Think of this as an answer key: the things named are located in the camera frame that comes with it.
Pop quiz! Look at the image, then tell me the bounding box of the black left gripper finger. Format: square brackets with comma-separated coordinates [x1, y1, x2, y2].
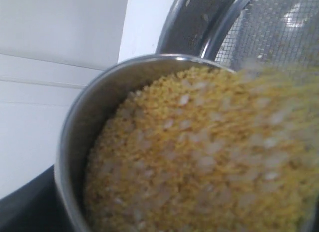
[0, 166, 72, 232]

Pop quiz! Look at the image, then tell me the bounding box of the stainless steel cup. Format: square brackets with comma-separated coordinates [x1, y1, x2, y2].
[54, 53, 240, 232]

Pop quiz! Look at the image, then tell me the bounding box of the yellow lentils and rice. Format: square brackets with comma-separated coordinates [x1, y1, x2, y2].
[84, 68, 319, 232]

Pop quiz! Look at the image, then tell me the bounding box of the round steel mesh sieve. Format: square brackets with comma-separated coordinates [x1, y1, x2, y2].
[156, 0, 319, 74]

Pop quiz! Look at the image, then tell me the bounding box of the white cabinet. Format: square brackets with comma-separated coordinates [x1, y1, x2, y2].
[0, 0, 130, 90]

